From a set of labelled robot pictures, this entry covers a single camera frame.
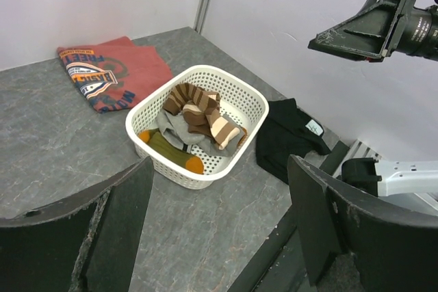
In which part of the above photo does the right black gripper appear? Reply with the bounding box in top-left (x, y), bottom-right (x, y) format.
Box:
top-left (308, 0), bottom-right (416, 62)

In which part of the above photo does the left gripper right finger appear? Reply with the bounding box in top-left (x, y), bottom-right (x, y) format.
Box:
top-left (287, 155), bottom-right (437, 291)

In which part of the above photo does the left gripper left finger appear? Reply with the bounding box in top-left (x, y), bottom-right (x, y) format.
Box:
top-left (1, 158), bottom-right (154, 291)

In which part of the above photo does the brown striped sock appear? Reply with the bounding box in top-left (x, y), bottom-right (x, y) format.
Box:
top-left (163, 83), bottom-right (220, 126)
top-left (183, 102), bottom-right (240, 150)

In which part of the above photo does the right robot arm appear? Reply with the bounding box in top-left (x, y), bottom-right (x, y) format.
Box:
top-left (308, 0), bottom-right (437, 197)

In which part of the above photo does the black folded garment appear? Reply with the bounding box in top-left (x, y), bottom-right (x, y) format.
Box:
top-left (255, 98), bottom-right (331, 184)

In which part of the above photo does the white perforated plastic basket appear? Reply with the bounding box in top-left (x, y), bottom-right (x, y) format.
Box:
top-left (125, 65), bottom-right (269, 189)

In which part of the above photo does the red printed t-shirt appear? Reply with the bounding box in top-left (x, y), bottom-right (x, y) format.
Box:
top-left (57, 36), bottom-right (172, 114)

